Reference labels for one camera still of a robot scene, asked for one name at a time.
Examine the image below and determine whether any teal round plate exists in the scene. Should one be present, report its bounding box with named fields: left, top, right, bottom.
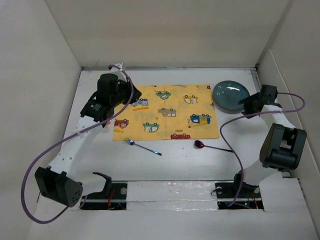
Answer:
left=212, top=80, right=250, bottom=112

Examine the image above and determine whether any yellow cartoon print cloth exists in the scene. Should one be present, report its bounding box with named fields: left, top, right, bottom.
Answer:
left=113, top=83, right=220, bottom=141

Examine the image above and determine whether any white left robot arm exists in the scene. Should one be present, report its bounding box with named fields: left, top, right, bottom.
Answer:
left=34, top=63, right=142, bottom=208

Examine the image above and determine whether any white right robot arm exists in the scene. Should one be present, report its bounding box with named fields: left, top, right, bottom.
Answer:
left=231, top=84, right=307, bottom=197

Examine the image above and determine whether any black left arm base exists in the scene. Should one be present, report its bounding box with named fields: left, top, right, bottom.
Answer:
left=79, top=171, right=128, bottom=211

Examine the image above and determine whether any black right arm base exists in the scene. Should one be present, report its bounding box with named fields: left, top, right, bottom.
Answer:
left=210, top=173, right=264, bottom=210

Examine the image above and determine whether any iridescent fork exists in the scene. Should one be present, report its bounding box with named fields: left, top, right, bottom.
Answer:
left=124, top=138, right=162, bottom=156

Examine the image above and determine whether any purple iridescent spoon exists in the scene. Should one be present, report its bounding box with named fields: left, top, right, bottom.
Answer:
left=194, top=140, right=233, bottom=153

